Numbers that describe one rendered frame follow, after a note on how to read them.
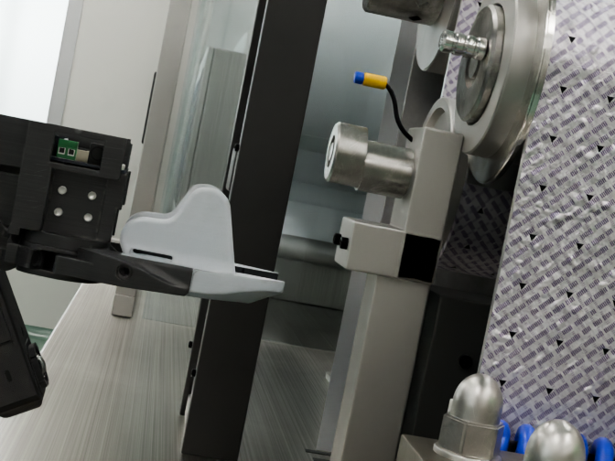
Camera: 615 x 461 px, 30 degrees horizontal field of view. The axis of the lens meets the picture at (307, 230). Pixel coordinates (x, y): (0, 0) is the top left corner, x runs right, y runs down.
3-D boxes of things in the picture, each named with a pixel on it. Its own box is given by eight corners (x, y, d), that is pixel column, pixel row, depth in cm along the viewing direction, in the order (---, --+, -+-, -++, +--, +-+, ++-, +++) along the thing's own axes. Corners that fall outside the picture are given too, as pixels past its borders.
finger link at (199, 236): (297, 206, 61) (127, 172, 61) (276, 315, 61) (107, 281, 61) (300, 204, 64) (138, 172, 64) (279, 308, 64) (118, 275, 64)
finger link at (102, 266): (189, 271, 60) (25, 238, 60) (184, 299, 60) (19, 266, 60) (200, 263, 65) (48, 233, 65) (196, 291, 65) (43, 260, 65)
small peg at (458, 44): (436, 48, 71) (442, 26, 71) (479, 58, 72) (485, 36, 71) (439, 54, 70) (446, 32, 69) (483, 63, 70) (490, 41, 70)
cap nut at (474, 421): (426, 442, 63) (442, 361, 62) (490, 452, 63) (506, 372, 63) (442, 460, 59) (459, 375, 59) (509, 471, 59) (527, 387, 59)
